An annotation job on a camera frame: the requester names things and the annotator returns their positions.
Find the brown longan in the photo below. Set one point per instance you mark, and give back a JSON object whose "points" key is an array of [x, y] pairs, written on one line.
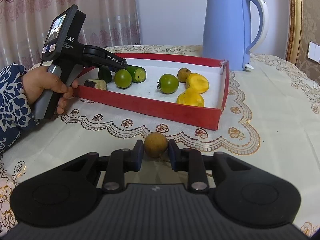
{"points": [[184, 74], [155, 145]]}

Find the red cardboard box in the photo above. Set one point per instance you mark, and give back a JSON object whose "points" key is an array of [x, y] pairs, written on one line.
{"points": [[162, 108]]}

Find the green tomato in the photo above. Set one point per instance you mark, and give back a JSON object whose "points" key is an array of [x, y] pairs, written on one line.
{"points": [[169, 83]]}

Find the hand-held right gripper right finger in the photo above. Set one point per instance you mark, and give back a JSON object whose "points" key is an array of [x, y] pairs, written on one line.
{"points": [[172, 156]]}

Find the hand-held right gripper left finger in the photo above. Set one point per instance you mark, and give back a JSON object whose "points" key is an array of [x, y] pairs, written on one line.
{"points": [[138, 155]]}

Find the eggplant piece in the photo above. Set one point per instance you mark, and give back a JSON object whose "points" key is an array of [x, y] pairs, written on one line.
{"points": [[97, 84]]}

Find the yellow pepper piece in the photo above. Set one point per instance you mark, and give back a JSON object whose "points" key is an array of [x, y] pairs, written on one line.
{"points": [[197, 82], [190, 99]]}

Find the gold wall trim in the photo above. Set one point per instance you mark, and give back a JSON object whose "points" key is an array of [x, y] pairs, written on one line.
{"points": [[296, 17]]}

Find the round green lime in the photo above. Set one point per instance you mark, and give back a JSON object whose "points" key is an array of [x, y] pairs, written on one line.
{"points": [[122, 78]]}

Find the white wall switch panel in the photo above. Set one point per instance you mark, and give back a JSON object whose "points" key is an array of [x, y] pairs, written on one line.
{"points": [[314, 51]]}

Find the person's left forearm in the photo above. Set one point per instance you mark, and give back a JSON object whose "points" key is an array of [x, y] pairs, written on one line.
{"points": [[12, 105]]}

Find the cream gold-patterned tablecloth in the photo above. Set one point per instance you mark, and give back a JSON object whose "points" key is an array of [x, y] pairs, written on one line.
{"points": [[270, 110]]}

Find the blue electric kettle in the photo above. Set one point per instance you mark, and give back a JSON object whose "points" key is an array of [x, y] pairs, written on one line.
{"points": [[225, 30]]}

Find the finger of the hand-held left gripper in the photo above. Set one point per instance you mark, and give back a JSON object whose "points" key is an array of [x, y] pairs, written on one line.
{"points": [[120, 68]]}

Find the pink floral curtain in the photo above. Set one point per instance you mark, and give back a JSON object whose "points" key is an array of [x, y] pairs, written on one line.
{"points": [[30, 10]]}

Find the green cucumber piece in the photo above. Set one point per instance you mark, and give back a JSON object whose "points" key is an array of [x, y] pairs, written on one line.
{"points": [[137, 75], [105, 76]]}

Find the person's left hand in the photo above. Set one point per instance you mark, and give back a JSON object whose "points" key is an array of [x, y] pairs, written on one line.
{"points": [[35, 85]]}

